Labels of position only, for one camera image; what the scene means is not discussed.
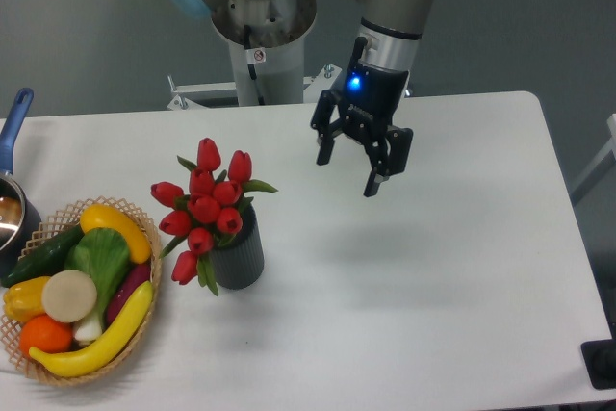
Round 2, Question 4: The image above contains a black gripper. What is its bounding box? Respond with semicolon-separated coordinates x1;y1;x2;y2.
310;36;413;197

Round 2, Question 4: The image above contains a red tulip bouquet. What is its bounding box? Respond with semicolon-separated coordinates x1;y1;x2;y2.
150;138;277;295

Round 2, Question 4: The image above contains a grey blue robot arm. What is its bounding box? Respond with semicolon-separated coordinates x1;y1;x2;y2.
172;0;434;197

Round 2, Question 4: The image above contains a dark grey ribbed vase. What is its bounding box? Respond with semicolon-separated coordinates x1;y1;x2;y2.
210;206;265;290

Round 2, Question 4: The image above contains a purple sweet potato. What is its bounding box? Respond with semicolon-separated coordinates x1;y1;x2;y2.
105;263;151;325

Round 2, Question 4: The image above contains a white furniture at right edge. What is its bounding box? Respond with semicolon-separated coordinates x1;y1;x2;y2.
570;114;615;207

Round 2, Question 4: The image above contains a yellow squash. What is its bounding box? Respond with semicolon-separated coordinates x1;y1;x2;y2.
80;204;151;264

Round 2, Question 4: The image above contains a green bok choy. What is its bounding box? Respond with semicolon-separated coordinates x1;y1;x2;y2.
64;228;131;347

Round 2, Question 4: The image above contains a green cucumber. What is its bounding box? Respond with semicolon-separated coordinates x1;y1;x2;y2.
1;226;84;288

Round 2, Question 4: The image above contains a beige round slice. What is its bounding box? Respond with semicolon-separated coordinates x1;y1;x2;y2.
41;270;97;323

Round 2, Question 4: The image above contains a black device at table edge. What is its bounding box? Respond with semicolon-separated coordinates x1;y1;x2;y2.
580;339;615;390

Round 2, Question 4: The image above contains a yellow banana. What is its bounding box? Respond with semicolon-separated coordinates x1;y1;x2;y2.
29;281;154;378

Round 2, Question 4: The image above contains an orange fruit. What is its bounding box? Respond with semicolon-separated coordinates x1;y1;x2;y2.
19;315;73;358

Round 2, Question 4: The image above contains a yellow bell pepper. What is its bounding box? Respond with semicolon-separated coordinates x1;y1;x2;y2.
3;276;51;323

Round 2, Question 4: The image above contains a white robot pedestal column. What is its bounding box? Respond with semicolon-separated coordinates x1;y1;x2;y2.
212;0;317;106

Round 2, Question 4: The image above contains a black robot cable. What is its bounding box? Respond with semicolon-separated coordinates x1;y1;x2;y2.
242;24;266;107

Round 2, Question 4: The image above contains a white metal base frame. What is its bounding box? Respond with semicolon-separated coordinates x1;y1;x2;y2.
167;64;342;111

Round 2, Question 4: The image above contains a blue handled saucepan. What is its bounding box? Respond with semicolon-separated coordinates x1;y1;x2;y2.
1;88;40;277

